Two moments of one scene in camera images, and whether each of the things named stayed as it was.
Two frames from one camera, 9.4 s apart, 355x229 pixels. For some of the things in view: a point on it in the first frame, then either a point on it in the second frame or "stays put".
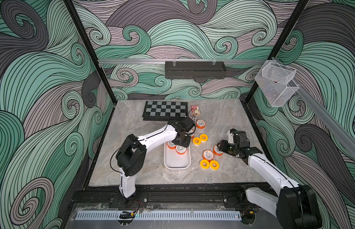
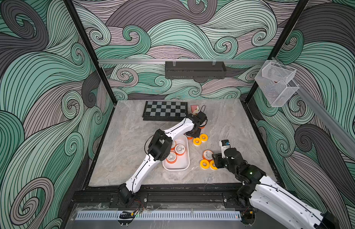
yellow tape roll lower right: [214, 165] stays put
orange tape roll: [171, 145] stays put
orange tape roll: [216, 151] -> [172, 158]
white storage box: [172, 160] stays put
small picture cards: [197, 109] stays put
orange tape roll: [180, 150] stays put
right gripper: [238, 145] -> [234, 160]
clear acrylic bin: [275, 81] stays put
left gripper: [186, 144] -> [197, 135]
